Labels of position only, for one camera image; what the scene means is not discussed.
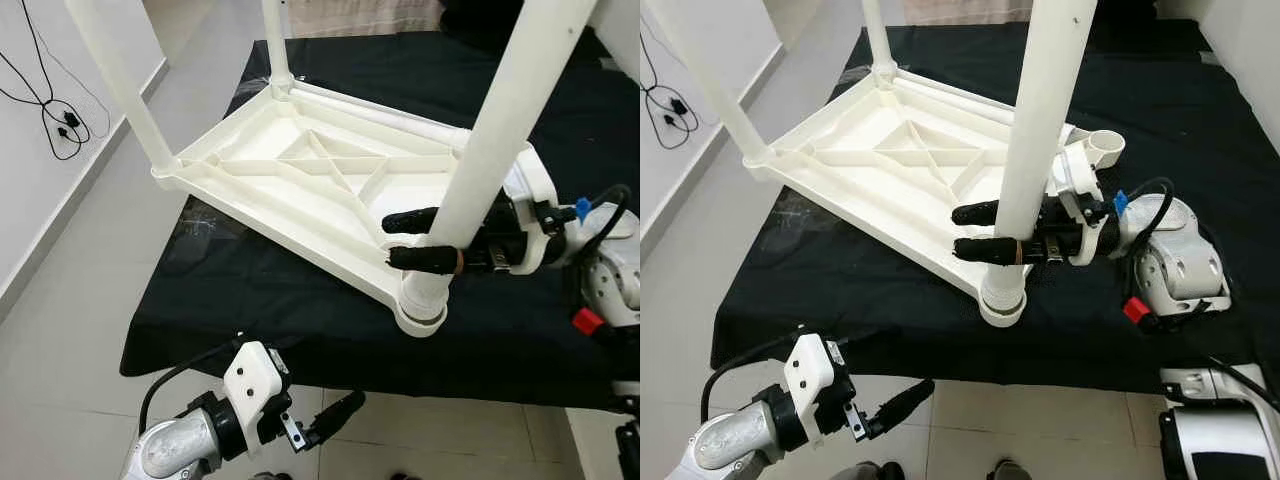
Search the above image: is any black table cloth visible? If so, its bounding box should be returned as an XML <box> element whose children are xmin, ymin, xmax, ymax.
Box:
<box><xmin>710</xmin><ymin>22</ymin><xmax>1280</xmax><ymax>396</ymax></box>
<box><xmin>120</xmin><ymin>38</ymin><xmax>640</xmax><ymax>411</ymax></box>

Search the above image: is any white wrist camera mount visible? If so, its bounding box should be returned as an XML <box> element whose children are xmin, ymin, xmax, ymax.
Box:
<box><xmin>222</xmin><ymin>342</ymin><xmax>291</xmax><ymax>446</ymax></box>
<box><xmin>785</xmin><ymin>333</ymin><xmax>851</xmax><ymax>446</ymax></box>
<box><xmin>498</xmin><ymin>145</ymin><xmax>563</xmax><ymax>273</ymax></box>
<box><xmin>1048</xmin><ymin>138</ymin><xmax>1115</xmax><ymax>266</ymax></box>

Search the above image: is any black wall cable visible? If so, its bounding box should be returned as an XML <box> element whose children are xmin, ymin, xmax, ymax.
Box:
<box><xmin>640</xmin><ymin>10</ymin><xmax>701</xmax><ymax>151</ymax></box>
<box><xmin>0</xmin><ymin>0</ymin><xmax>111</xmax><ymax>161</ymax></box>

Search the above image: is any beige stone ledge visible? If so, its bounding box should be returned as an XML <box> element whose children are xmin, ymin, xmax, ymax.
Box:
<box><xmin>900</xmin><ymin>0</ymin><xmax>1036</xmax><ymax>26</ymax></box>
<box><xmin>290</xmin><ymin>0</ymin><xmax>443</xmax><ymax>39</ymax></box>

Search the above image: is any black wok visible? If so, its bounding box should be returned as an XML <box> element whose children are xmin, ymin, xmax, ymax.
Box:
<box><xmin>1090</xmin><ymin>0</ymin><xmax>1161</xmax><ymax>23</ymax></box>
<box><xmin>440</xmin><ymin>0</ymin><xmax>531</xmax><ymax>49</ymax></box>

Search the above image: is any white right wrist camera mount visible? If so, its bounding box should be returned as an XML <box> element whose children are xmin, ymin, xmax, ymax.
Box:
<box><xmin>498</xmin><ymin>145</ymin><xmax>563</xmax><ymax>273</ymax></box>
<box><xmin>1048</xmin><ymin>138</ymin><xmax>1115</xmax><ymax>266</ymax></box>

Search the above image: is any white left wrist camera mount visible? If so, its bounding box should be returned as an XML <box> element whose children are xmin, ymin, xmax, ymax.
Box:
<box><xmin>222</xmin><ymin>342</ymin><xmax>291</xmax><ymax>446</ymax></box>
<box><xmin>785</xmin><ymin>333</ymin><xmax>851</xmax><ymax>446</ymax></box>

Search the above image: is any white plastic table top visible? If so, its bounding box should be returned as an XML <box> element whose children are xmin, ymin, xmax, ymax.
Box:
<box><xmin>742</xmin><ymin>68</ymin><xmax>1128</xmax><ymax>329</ymax></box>
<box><xmin>152</xmin><ymin>78</ymin><xmax>546</xmax><ymax>338</ymax></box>

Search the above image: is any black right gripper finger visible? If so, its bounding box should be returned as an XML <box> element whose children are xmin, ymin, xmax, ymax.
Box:
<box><xmin>385</xmin><ymin>245</ymin><xmax>466</xmax><ymax>276</ymax></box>
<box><xmin>382</xmin><ymin>207</ymin><xmax>441</xmax><ymax>234</ymax></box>
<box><xmin>950</xmin><ymin>198</ymin><xmax>1001</xmax><ymax>226</ymax></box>
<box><xmin>952</xmin><ymin>235</ymin><xmax>1025</xmax><ymax>266</ymax></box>

